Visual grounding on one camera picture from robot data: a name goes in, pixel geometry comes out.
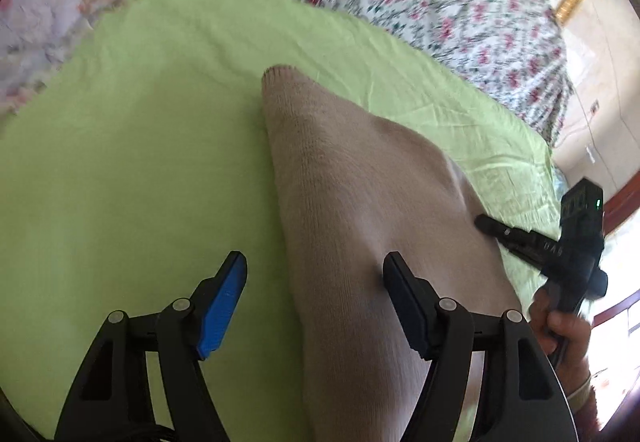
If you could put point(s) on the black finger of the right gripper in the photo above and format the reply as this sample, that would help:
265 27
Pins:
532 247

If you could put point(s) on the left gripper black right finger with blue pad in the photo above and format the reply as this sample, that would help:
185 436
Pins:
492 363

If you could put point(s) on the beige knitted sweater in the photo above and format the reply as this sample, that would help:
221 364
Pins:
353 187

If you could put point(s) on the light green bed sheet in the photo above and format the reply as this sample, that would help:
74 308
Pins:
146 161

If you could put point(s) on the red wooden door frame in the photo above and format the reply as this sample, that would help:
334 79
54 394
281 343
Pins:
620 258

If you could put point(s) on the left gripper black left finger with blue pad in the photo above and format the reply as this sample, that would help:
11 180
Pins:
141 379

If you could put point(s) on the person's right hand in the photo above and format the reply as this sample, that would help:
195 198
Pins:
549 327

